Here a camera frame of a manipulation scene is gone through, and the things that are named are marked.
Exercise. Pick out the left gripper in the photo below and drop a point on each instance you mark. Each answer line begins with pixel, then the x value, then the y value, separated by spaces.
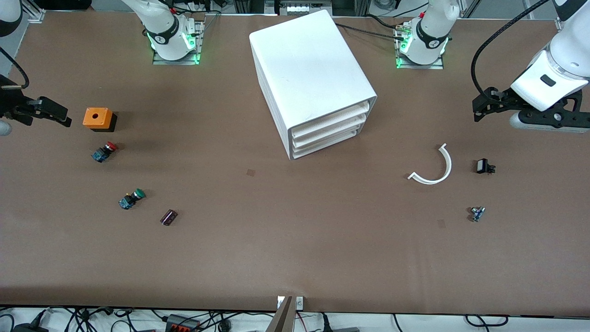
pixel 506 98

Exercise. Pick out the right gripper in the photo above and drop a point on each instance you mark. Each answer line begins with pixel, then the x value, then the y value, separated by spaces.
pixel 10 102

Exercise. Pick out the white plastic drawer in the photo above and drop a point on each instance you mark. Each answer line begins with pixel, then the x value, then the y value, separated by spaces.
pixel 329 130
pixel 329 117
pixel 325 143

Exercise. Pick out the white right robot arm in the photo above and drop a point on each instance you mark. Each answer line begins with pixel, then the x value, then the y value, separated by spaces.
pixel 161 27

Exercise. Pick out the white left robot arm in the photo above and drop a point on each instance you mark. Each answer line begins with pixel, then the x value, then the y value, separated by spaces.
pixel 431 32

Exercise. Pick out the red mushroom push button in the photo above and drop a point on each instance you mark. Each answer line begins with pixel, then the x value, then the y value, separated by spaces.
pixel 103 152

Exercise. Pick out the green mushroom push button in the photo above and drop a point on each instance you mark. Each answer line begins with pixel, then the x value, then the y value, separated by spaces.
pixel 131 198

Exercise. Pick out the white drawer cabinet shell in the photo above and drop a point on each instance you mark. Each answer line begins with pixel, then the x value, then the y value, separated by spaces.
pixel 304 64

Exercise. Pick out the chrome valve fitting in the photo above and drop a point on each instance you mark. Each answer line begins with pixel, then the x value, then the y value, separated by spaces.
pixel 477 214

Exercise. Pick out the dark brown cylindrical capacitor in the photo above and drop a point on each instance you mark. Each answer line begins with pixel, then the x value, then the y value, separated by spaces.
pixel 168 217

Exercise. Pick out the white socket strip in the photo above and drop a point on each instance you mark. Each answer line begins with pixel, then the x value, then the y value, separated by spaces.
pixel 302 7

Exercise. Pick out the black power strip red switches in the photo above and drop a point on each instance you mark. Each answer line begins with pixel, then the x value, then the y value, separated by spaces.
pixel 182 323

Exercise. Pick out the orange button enclosure box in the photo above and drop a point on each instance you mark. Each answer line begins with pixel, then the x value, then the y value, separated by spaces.
pixel 96 117

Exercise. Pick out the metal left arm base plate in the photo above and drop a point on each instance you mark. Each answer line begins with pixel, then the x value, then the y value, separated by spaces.
pixel 438 66

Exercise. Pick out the white curved plastic bracket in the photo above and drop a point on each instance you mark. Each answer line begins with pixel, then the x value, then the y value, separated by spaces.
pixel 447 168

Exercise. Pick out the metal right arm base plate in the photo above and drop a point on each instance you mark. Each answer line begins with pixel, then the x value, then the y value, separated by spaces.
pixel 159 61

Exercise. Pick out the small white bracket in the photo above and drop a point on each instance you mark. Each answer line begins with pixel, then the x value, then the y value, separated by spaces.
pixel 299 302

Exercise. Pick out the brown wooden post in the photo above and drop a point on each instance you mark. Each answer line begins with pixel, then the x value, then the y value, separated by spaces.
pixel 282 318

